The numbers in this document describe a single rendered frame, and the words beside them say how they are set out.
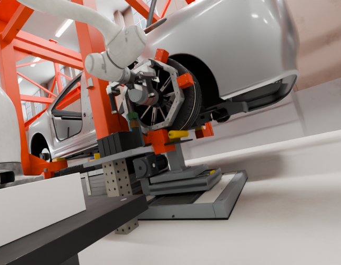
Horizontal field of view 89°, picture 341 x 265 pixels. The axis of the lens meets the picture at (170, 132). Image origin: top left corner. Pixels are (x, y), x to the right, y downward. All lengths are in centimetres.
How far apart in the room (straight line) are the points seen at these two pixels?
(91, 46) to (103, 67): 100
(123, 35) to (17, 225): 65
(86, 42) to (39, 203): 159
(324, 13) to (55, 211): 585
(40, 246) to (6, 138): 27
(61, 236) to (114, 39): 65
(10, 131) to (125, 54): 47
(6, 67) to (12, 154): 318
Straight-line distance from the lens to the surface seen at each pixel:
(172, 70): 130
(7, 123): 55
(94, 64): 82
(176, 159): 142
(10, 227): 45
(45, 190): 47
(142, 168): 149
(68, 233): 37
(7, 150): 54
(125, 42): 77
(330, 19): 580
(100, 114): 159
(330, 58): 551
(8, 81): 358
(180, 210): 108
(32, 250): 36
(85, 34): 193
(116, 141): 101
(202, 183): 122
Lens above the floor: 39
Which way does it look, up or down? 6 degrees up
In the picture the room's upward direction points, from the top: 14 degrees counter-clockwise
